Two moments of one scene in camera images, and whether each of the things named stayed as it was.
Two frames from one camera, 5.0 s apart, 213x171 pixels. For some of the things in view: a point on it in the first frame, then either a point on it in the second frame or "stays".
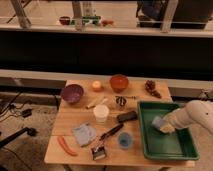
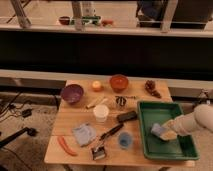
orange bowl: [119, 82] stays
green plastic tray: [180, 143] stays
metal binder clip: [98, 152] stays
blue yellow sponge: [162, 125] -> [166, 135]
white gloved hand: [176, 118] -> [170, 125]
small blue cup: [125, 140] stays
